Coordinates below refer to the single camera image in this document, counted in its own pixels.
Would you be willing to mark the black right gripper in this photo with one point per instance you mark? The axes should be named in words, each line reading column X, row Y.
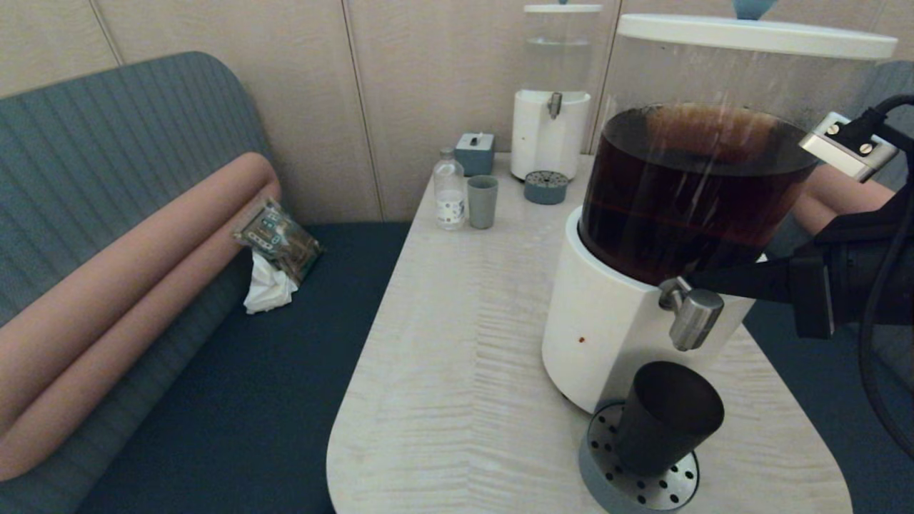
column 864, row 271

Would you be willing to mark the large silver dispenser tap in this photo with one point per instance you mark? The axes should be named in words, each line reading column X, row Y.
column 694, row 318

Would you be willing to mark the black plastic cup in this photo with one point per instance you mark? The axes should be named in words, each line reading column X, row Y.
column 664, row 425

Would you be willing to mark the grey plastic cup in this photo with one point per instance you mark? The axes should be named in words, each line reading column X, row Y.
column 483, row 203

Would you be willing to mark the pink cylindrical bolster cushion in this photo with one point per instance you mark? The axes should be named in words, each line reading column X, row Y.
column 850, row 193
column 814, row 218
column 107, row 371
column 143, row 250

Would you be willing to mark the large dark tea dispenser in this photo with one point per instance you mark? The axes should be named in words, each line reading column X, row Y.
column 607, row 328

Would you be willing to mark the small grey perforated drip tray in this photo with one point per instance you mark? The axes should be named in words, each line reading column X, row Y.
column 546, row 188

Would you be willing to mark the large white dispenser lid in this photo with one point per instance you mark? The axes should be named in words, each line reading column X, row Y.
column 750, row 37

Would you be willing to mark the small clear water dispenser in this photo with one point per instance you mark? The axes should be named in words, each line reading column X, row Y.
column 546, row 141

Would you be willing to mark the large grey perforated drip tray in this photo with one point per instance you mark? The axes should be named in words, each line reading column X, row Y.
column 603, row 482

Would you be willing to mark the small silver dispenser tap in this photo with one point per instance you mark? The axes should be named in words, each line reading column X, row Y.
column 554, row 106

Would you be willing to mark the grey-blue tissue box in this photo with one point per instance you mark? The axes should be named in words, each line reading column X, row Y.
column 475, row 155

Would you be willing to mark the clear plastic bottle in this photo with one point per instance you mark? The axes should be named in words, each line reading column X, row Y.
column 449, row 195

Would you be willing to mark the small white dispenser lid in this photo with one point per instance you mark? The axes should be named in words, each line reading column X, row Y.
column 564, row 8

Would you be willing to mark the green snack packet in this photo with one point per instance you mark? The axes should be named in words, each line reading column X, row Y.
column 282, row 238

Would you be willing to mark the crumpled white tissue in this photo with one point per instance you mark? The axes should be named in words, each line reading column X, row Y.
column 269, row 288

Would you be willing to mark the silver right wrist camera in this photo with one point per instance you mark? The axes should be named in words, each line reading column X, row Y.
column 842, row 153

